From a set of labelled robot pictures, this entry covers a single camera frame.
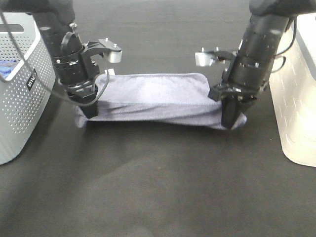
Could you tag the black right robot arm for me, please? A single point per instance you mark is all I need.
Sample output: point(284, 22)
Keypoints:
point(251, 65)

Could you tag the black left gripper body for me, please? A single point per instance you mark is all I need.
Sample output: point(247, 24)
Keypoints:
point(82, 94)

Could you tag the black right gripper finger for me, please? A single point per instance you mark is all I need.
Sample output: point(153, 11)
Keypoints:
point(216, 95)
point(232, 108)

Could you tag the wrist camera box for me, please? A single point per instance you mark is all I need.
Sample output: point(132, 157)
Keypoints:
point(105, 48)
point(209, 58)

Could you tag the grey perforated laundry basket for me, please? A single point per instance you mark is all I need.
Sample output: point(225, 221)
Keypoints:
point(22, 98)

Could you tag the cream plastic basket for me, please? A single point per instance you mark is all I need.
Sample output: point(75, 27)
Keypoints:
point(293, 90)

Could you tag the grey-blue towel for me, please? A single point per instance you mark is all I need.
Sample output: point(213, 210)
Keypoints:
point(170, 98)

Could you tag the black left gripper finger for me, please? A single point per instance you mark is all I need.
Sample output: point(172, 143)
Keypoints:
point(90, 111)

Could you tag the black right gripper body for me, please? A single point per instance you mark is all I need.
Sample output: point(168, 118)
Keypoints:
point(236, 91)

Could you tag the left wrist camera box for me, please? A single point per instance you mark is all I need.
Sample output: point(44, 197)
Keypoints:
point(105, 48)

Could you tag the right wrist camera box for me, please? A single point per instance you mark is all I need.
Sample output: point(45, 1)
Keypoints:
point(209, 58)

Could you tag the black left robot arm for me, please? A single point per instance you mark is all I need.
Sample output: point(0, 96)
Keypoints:
point(71, 59)

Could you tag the blue cloth in basket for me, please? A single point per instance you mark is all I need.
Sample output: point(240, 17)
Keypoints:
point(7, 66)

